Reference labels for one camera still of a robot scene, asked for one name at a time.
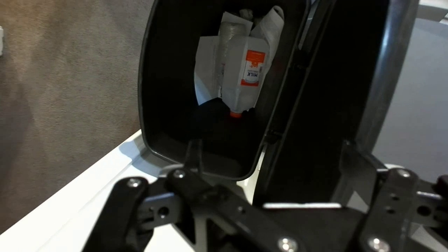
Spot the white milk carton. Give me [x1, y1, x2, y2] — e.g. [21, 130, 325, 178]
[221, 35, 270, 118]

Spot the black bin lid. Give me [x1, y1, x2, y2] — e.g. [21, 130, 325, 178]
[252, 0, 420, 208]

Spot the black bin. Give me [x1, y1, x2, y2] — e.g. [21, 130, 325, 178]
[138, 0, 420, 208]

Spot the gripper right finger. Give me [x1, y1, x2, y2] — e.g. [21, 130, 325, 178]
[342, 140, 448, 252]

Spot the crumpled white paper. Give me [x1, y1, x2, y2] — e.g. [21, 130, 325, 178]
[194, 5, 285, 105]

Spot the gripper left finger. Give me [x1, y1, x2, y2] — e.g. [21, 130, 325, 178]
[82, 139, 306, 252]

